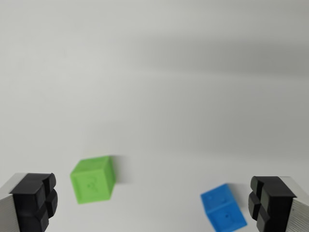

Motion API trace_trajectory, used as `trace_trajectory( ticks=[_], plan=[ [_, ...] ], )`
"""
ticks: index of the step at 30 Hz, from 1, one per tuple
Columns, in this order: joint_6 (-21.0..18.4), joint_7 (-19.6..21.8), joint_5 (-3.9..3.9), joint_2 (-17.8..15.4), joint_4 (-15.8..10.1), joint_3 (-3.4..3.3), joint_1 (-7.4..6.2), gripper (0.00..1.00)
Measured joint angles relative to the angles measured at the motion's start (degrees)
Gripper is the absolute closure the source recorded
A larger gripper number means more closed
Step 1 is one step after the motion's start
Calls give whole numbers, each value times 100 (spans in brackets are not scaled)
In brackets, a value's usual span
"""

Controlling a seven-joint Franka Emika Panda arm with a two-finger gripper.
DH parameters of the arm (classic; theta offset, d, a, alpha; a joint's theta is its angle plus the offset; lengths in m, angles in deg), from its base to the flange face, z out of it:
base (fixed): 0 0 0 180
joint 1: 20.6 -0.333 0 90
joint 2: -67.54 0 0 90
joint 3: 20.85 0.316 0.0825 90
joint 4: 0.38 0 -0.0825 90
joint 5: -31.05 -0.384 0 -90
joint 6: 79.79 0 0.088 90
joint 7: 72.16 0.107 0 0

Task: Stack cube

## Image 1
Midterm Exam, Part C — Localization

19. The green embossed cube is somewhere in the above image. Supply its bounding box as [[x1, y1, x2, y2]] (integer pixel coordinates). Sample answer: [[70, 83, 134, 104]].
[[70, 156, 117, 205]]

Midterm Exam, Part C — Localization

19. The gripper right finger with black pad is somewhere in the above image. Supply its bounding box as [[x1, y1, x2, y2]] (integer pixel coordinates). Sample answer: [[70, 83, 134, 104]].
[[248, 175, 309, 232]]

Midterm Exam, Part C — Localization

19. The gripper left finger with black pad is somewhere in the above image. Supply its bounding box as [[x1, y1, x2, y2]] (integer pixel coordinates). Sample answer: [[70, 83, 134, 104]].
[[0, 172, 59, 232]]

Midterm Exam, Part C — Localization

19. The blue embossed cube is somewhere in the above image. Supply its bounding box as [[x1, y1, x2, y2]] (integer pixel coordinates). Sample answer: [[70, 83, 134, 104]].
[[200, 183, 248, 232]]

